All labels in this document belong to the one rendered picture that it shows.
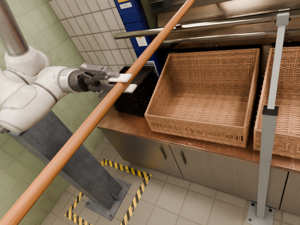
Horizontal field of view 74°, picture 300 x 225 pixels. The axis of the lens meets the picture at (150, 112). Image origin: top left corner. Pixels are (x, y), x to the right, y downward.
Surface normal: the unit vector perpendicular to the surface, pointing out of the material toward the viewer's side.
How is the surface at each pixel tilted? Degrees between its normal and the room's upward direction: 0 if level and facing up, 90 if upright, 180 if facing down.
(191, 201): 0
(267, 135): 90
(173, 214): 0
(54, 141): 90
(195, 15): 70
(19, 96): 62
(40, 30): 90
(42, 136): 90
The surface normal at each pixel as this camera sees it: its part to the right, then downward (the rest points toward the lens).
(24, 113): 0.63, -0.07
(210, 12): -0.53, 0.43
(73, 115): 0.84, 0.11
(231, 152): -0.33, -0.70
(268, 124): -0.45, 0.71
